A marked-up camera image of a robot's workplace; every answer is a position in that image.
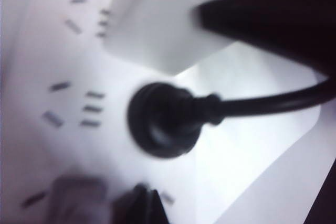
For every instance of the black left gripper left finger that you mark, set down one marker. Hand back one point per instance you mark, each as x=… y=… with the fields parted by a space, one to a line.
x=134 y=208

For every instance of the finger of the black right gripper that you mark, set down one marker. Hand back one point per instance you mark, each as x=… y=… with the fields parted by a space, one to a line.
x=275 y=19

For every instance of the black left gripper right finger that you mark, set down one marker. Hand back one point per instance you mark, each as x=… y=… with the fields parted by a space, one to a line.
x=157 y=211

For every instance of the white charger block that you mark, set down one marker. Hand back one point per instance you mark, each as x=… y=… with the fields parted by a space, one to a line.
x=157 y=24

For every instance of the white power strip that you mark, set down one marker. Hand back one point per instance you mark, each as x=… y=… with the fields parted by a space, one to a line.
x=92 y=58

